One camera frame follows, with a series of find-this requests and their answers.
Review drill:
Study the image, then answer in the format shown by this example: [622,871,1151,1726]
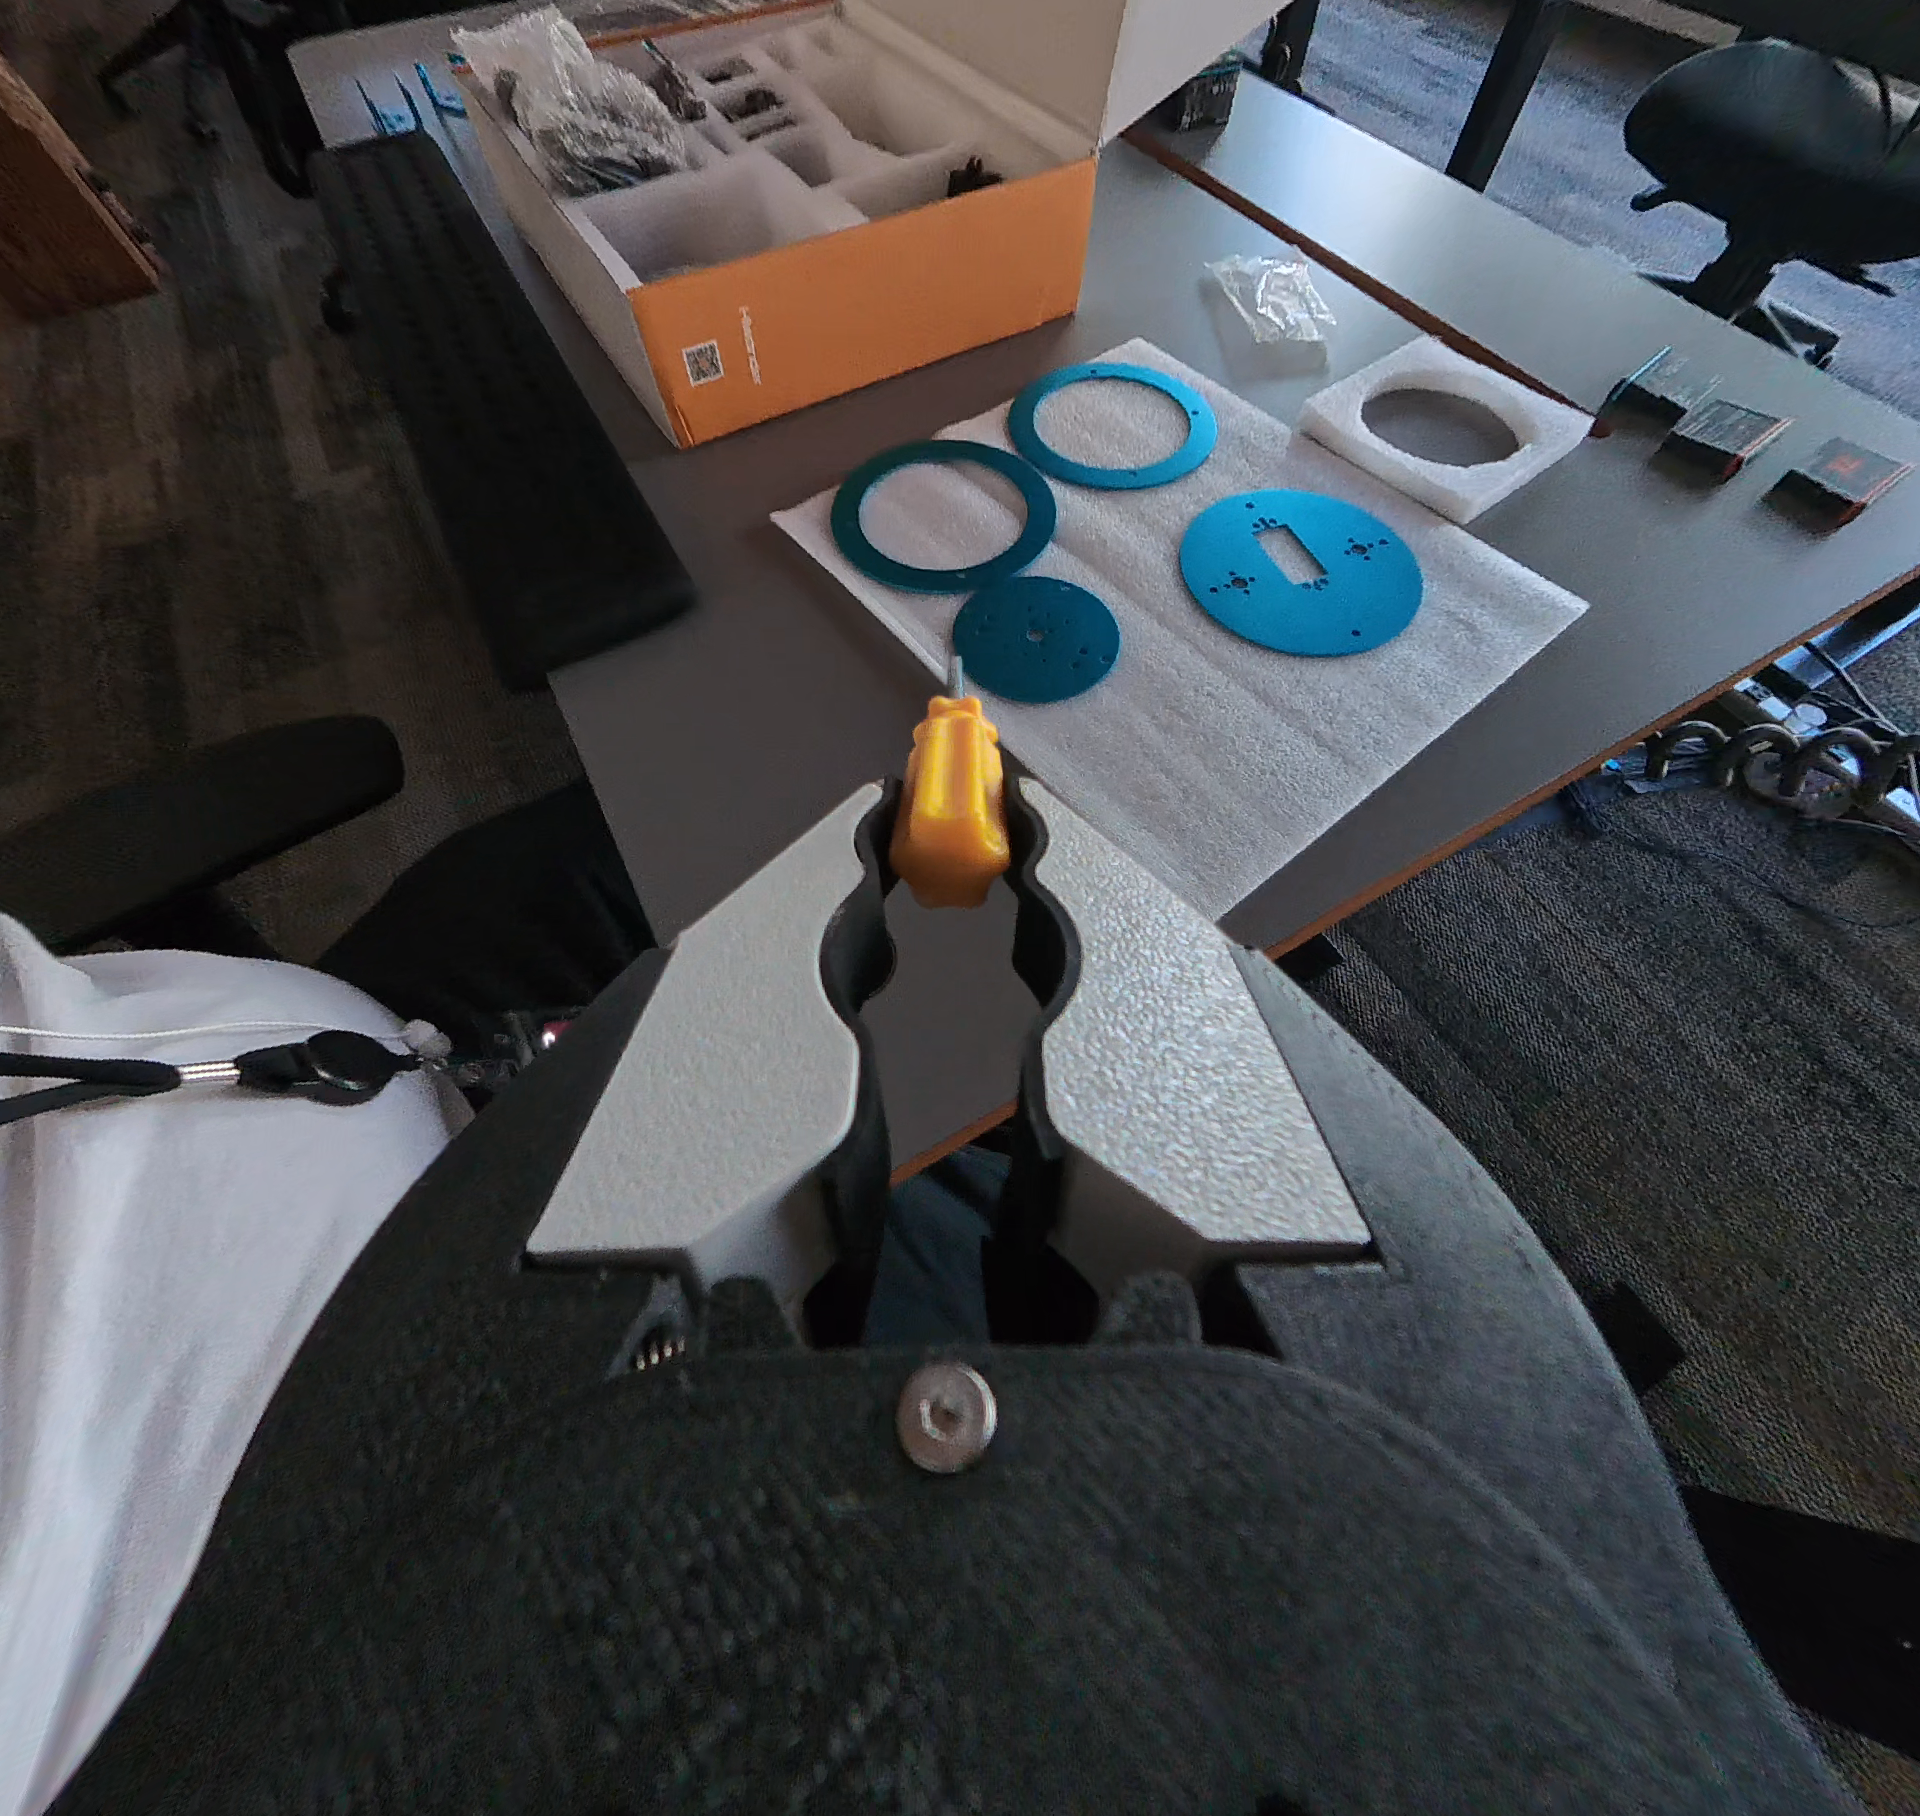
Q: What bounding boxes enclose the black swivel office chair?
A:
[1621,38,1920,363]

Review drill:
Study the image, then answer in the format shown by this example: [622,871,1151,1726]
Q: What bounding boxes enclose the blue metal ring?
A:
[827,437,1059,595]

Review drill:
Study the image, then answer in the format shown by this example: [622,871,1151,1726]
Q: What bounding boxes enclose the small clear plastic bag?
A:
[1200,251,1339,347]

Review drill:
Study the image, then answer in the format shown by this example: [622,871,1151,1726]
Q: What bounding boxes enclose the white foam square frame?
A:
[1296,334,1595,526]

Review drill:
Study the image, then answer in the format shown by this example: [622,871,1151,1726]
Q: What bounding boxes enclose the blue perforated metal bracket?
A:
[1005,361,1218,491]

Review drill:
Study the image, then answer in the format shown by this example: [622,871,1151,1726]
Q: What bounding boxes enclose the black lanyard strap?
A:
[0,1029,437,1127]

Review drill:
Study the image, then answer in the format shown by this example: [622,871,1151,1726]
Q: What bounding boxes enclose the black desk frame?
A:
[1445,0,1920,189]

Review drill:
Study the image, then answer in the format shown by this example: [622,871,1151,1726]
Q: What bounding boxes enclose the yellow handled screwdriver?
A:
[888,651,1009,915]

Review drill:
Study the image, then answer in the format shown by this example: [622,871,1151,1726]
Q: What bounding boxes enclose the clear plastic parts bags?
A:
[449,8,707,197]

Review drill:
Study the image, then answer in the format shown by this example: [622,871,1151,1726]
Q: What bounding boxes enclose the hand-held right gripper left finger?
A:
[523,777,910,1346]

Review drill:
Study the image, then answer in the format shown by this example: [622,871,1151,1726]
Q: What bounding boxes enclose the black foam pad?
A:
[305,132,699,694]

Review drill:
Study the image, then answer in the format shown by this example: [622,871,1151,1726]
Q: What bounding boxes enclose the black coiled cable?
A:
[1641,712,1920,820]

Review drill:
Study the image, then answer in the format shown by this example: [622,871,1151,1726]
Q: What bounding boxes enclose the person's white shirt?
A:
[0,915,467,1816]

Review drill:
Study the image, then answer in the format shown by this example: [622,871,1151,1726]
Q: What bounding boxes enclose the wooden cabinet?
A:
[0,51,164,322]

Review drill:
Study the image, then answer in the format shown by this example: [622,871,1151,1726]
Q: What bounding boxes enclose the small black packet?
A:
[1590,346,1724,437]
[1762,436,1918,536]
[1654,400,1794,479]

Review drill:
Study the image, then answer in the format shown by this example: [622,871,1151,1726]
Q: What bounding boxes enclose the large blue metal disc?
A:
[1178,488,1423,660]

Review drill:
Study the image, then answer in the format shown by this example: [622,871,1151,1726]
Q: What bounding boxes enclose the small blue metal disc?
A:
[949,574,1123,705]

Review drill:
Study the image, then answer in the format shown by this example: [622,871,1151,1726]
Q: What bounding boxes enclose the white foam sheet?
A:
[767,334,1592,918]

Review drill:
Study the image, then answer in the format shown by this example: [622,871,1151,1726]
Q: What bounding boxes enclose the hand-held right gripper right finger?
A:
[981,771,1380,1346]

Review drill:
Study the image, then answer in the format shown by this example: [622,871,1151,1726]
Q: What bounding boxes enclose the orange cardboard box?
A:
[449,0,1427,450]

